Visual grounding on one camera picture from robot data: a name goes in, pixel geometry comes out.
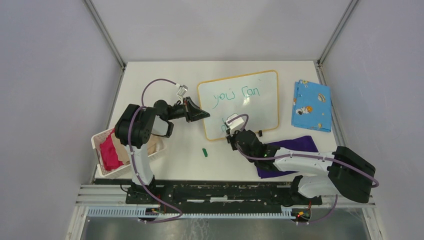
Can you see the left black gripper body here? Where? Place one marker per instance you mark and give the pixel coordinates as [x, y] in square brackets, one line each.
[187, 110]

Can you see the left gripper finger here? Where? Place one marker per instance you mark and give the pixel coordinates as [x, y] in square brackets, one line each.
[197, 114]
[194, 106]

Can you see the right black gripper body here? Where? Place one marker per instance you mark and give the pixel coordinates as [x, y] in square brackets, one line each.
[231, 138]

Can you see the green marker cap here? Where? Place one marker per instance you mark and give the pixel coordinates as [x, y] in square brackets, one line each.
[205, 152]

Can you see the yellow framed whiteboard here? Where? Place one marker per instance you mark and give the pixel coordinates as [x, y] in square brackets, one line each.
[254, 94]

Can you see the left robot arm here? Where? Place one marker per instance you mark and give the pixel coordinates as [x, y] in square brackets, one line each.
[136, 126]

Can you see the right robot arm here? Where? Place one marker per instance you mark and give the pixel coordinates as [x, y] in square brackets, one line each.
[341, 172]

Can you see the purple cloth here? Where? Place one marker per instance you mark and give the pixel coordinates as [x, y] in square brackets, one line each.
[304, 144]

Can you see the tan cloth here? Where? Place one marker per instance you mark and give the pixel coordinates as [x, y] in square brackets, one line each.
[156, 149]

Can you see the blue cartoon cloth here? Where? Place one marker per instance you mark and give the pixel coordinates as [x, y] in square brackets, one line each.
[311, 106]

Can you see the white plastic basket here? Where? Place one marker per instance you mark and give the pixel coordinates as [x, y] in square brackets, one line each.
[96, 140]

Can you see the red cloth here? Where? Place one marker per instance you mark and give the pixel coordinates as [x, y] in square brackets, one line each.
[109, 155]

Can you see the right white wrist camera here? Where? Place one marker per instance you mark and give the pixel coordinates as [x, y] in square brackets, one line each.
[234, 123]

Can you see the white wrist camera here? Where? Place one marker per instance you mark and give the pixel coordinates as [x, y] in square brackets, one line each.
[182, 89]
[234, 123]

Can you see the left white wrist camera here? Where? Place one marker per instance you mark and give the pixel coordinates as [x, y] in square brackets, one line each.
[182, 89]

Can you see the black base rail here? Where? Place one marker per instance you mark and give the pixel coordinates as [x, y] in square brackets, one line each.
[220, 197]

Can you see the white slotted cable duct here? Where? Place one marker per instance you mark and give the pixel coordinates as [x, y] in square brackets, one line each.
[143, 212]

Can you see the left aluminium frame post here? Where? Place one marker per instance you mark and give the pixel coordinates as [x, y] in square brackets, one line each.
[104, 32]

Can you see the aluminium frame post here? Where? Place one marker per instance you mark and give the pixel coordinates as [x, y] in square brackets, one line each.
[104, 32]
[337, 31]

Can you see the right aluminium frame post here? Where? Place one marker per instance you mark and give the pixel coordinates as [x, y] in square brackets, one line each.
[337, 31]

